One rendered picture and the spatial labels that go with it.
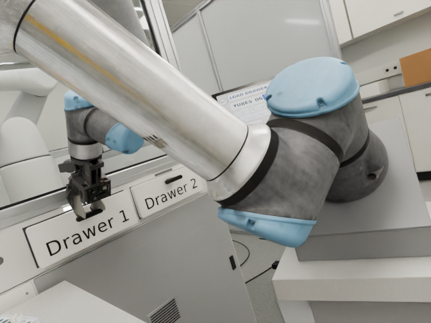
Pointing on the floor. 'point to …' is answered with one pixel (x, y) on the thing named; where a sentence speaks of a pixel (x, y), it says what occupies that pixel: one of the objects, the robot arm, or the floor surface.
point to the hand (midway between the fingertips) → (86, 211)
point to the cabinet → (159, 270)
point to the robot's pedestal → (358, 288)
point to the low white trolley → (71, 307)
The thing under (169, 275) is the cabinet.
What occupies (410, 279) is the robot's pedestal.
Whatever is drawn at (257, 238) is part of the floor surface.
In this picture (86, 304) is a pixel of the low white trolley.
